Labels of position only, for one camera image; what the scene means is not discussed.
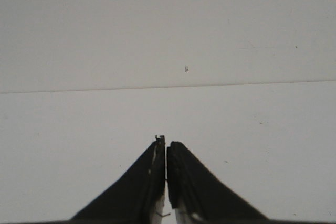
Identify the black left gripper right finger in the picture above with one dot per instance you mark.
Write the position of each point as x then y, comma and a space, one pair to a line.
196, 194

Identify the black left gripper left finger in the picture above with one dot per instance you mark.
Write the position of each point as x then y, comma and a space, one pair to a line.
137, 195

